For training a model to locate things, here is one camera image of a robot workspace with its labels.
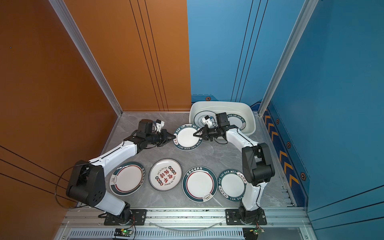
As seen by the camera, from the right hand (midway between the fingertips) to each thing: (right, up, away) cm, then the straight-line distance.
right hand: (194, 136), depth 86 cm
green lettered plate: (-5, -2, -3) cm, 6 cm away
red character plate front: (-17, -23, +1) cm, 28 cm away
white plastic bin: (+27, +20, +31) cm, 46 cm away
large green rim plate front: (+3, -27, -3) cm, 27 cm away
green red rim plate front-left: (-38, -24, -1) cm, 45 cm away
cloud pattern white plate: (+3, +12, +27) cm, 29 cm away
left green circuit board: (-34, -45, -15) cm, 58 cm away
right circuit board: (+28, -45, -15) cm, 55 cm away
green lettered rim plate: (+32, +10, +27) cm, 43 cm away
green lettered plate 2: (+22, -28, -2) cm, 35 cm away
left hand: (-10, 0, -1) cm, 10 cm away
